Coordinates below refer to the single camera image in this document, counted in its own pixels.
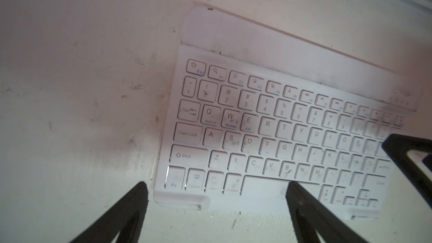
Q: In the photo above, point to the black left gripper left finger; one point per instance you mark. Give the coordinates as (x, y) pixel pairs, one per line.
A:
(123, 222)

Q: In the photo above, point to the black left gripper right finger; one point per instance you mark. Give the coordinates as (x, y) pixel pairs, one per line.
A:
(312, 220)

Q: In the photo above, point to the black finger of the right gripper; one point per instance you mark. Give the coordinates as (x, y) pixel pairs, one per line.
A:
(413, 157)

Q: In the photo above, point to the white key keyboard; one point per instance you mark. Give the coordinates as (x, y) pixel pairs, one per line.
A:
(253, 109)

